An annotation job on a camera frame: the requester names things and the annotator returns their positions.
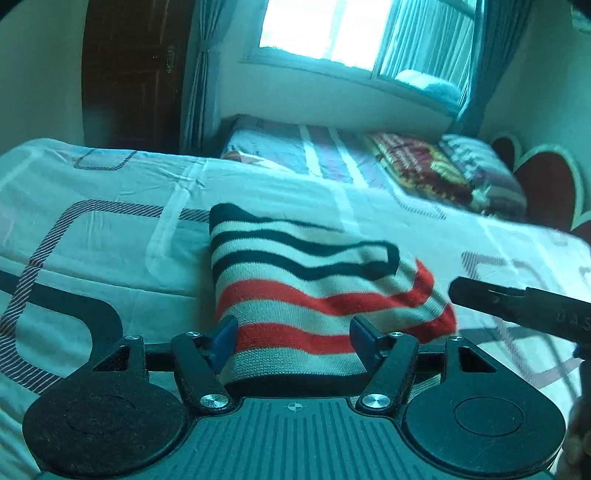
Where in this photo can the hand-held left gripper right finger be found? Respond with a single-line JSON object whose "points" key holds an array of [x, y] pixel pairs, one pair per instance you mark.
{"points": [[362, 337]]}

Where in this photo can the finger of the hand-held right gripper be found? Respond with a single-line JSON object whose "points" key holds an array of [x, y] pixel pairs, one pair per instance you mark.
{"points": [[485, 295]]}

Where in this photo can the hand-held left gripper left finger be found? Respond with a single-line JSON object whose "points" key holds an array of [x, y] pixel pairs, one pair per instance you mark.
{"points": [[224, 337]]}

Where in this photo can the striped knit sweater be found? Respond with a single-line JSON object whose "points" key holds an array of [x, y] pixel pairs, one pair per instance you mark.
{"points": [[300, 295]]}

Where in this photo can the striped pillow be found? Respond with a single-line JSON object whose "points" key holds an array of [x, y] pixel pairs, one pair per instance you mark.
{"points": [[485, 170]]}

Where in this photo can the red heart-shaped headboard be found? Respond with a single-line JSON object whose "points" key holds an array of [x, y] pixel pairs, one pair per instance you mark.
{"points": [[549, 184]]}

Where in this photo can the red folded blanket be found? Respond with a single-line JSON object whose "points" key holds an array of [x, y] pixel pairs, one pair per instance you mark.
{"points": [[420, 166]]}

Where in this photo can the white patterned bed sheet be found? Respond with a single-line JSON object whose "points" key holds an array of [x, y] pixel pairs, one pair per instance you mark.
{"points": [[115, 230]]}

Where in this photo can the purple striped bed sheet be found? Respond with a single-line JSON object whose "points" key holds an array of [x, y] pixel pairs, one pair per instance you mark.
{"points": [[286, 143]]}

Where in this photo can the teal cloth on windowsill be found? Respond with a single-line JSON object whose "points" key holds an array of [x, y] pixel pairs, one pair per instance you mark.
{"points": [[429, 85]]}

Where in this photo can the grey curtain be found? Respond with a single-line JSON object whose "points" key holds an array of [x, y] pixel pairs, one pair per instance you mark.
{"points": [[203, 78], [489, 64]]}

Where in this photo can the dark wooden door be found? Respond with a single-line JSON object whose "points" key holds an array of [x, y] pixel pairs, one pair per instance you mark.
{"points": [[134, 74]]}

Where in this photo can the window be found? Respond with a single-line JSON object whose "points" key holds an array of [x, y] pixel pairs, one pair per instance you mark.
{"points": [[332, 32]]}

